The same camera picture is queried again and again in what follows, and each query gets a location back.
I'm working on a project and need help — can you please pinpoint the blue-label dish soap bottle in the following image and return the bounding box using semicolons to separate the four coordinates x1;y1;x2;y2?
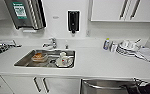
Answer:
102;37;112;52

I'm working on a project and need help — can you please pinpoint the stainless steel dishwasher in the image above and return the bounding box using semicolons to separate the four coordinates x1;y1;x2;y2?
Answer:
80;78;139;94

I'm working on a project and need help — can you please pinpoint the steel paper towel dispenser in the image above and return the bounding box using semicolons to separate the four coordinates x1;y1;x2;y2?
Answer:
3;0;47;32

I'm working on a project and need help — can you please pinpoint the dish drying rack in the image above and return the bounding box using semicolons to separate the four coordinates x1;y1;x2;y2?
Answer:
0;39;22;59

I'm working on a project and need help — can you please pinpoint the chrome sink faucet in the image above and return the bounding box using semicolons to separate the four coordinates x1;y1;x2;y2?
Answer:
41;37;58;51

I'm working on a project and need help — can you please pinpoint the steel sink basin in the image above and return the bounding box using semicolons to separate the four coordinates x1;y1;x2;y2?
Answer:
13;49;77;70

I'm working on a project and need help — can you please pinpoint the orange bowl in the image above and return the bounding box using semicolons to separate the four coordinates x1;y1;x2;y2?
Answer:
31;52;47;64

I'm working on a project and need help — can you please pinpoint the white mug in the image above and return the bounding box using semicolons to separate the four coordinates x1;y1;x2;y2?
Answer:
55;51;74;68

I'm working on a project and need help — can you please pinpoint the white two-door base cabinet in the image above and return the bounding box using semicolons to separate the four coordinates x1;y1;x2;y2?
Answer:
0;75;82;94

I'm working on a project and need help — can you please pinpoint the stack of white plates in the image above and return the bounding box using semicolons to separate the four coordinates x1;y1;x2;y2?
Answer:
116;38;142;57

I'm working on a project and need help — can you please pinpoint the black wall soap dispenser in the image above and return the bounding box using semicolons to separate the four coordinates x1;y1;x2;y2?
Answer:
67;10;81;35

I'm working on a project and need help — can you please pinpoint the small chrome sink knob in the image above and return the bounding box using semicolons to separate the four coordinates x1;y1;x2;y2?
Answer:
64;43;70;50

